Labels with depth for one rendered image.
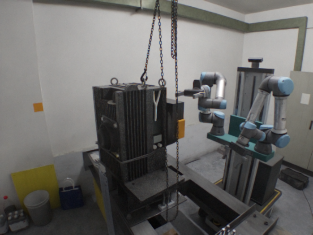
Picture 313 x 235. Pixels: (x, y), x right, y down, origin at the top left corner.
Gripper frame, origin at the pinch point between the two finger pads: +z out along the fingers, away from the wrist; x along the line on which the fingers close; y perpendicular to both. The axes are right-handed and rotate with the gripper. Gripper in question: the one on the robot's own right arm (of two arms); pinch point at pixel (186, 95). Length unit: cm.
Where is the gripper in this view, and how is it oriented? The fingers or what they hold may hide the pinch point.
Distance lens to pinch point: 120.0
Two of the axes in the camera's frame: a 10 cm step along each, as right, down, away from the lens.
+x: -7.7, -1.5, 6.2
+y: 0.5, 9.6, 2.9
